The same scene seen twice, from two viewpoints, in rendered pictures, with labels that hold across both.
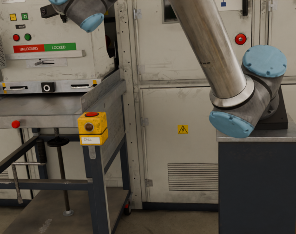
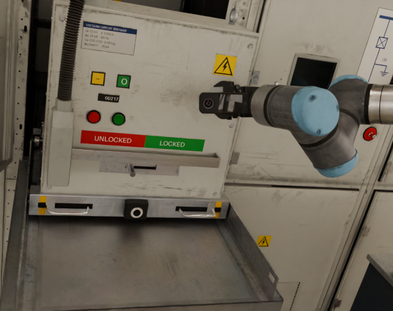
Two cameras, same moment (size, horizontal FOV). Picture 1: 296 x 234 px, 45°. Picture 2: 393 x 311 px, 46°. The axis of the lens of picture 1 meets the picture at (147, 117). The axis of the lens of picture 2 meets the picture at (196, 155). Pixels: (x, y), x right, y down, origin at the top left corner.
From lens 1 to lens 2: 122 cm
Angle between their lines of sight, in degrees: 29
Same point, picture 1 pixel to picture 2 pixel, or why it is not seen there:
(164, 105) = (250, 209)
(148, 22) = not seen: hidden behind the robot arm
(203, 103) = (299, 210)
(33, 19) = (139, 89)
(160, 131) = not seen: hidden behind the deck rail
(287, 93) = not seen: outside the picture
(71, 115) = (252, 303)
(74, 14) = (330, 153)
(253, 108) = not seen: outside the picture
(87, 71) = (209, 186)
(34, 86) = (107, 204)
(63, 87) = (161, 210)
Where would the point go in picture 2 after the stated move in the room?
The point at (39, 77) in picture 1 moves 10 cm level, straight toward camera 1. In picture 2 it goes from (119, 189) to (141, 207)
